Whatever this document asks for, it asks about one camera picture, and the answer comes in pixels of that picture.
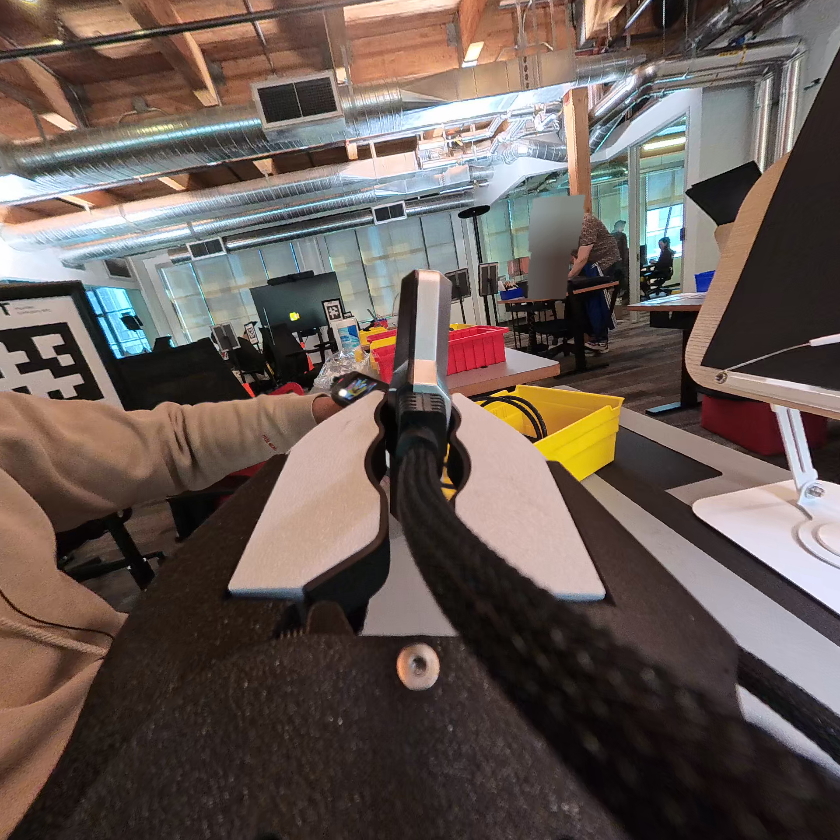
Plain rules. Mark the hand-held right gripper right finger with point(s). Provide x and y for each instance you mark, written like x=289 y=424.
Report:
x=531 y=512

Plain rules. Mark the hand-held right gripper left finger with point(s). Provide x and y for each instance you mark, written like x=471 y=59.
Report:
x=315 y=512

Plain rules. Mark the person's left forearm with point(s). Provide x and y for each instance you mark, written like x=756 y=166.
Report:
x=164 y=446

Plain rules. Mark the yellow plastic bin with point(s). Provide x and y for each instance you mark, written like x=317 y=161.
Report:
x=577 y=433

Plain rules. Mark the black smartwatch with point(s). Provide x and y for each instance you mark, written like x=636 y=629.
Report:
x=354 y=388

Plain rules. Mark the black desk mat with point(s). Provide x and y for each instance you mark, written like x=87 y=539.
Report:
x=754 y=577
x=656 y=459

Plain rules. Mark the wooden table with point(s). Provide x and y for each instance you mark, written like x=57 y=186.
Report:
x=518 y=364

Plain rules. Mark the red divided plastic bin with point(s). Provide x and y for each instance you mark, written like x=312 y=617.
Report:
x=476 y=348

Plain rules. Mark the white wipes tub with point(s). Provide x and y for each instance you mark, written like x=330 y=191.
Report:
x=346 y=336

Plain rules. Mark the black office chair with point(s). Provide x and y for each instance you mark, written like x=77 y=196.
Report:
x=124 y=544

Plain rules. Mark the white metal monitor stand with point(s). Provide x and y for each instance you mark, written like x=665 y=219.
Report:
x=741 y=518

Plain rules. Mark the large black screen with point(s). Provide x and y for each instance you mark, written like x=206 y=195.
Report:
x=295 y=298

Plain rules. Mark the red box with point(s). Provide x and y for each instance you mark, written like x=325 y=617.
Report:
x=741 y=430

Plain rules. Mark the black standing desk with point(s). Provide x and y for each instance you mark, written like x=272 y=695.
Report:
x=594 y=284

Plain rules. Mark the small tag board on stand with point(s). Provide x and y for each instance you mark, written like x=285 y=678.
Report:
x=457 y=283
x=489 y=277

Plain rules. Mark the wooden desk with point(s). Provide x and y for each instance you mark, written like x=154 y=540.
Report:
x=663 y=304

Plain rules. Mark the blue plastic bin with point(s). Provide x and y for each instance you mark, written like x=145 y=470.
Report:
x=704 y=281

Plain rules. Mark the black floor lamp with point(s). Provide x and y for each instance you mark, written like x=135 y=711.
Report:
x=476 y=213

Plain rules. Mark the person's beige hoodie torso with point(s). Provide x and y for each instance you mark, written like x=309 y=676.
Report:
x=39 y=656

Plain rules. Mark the black white tag board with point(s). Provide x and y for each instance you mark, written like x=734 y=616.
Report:
x=39 y=354

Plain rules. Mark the black monitor with wooden back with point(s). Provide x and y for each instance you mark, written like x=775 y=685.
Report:
x=787 y=262

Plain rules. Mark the black tilted panel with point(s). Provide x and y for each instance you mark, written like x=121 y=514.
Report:
x=722 y=190

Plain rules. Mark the ceiling air vent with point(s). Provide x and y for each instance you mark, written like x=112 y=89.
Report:
x=298 y=98

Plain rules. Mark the silver ventilation duct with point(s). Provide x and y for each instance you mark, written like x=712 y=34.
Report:
x=131 y=148
x=197 y=210

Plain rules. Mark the wooden post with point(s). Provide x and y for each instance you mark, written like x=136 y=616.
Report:
x=577 y=144

